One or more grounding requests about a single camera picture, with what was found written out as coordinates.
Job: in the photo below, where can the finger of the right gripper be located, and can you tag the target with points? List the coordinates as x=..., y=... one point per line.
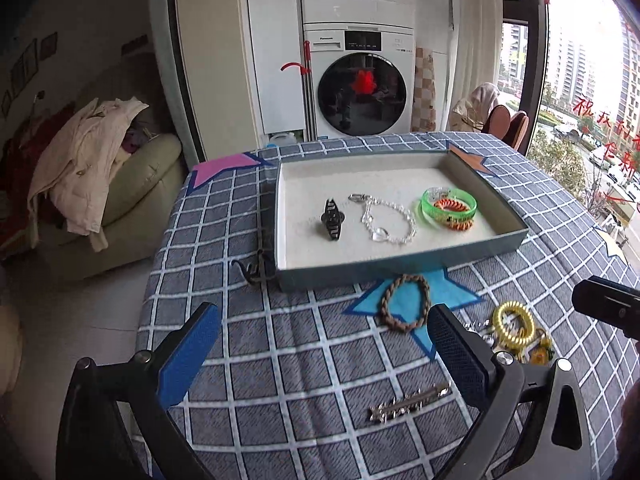
x=615, y=304

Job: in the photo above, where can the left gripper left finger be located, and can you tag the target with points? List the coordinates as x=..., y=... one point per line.
x=181, y=354

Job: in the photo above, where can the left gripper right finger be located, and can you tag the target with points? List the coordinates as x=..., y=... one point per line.
x=466, y=356

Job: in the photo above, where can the silver rhinestone charm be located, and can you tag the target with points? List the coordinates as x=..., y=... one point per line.
x=485, y=330

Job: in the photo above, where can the silver metal hair barrette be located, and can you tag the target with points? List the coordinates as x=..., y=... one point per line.
x=414, y=402

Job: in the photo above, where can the person's right hand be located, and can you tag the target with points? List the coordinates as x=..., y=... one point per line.
x=627, y=466

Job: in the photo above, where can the green translucent bangle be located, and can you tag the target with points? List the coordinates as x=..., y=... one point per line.
x=448, y=205

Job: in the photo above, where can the blue-grey shallow tray box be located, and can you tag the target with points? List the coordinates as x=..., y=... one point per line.
x=384, y=232

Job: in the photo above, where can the cream leather armchair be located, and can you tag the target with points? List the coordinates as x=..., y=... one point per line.
x=143, y=191

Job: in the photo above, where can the black claw hair clip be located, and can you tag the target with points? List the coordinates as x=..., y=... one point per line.
x=332, y=219

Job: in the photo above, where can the brown round chair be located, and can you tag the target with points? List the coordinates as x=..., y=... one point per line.
x=510, y=129

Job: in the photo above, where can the beige jacket on armchair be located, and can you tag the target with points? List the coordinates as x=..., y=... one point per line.
x=76, y=169

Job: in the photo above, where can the beige cloth on chair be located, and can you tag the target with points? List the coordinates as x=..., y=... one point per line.
x=470, y=113

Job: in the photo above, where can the checkered towel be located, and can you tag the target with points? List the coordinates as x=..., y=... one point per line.
x=423, y=116

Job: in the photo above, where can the white detergent bottle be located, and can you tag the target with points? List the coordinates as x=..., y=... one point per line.
x=286, y=138

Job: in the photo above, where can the white front-load washing machine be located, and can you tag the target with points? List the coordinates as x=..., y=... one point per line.
x=361, y=78

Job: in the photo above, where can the red-handled mop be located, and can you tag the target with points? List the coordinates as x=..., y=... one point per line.
x=304, y=68

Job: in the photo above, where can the wall picture frames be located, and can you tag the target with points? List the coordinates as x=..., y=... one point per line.
x=26, y=67

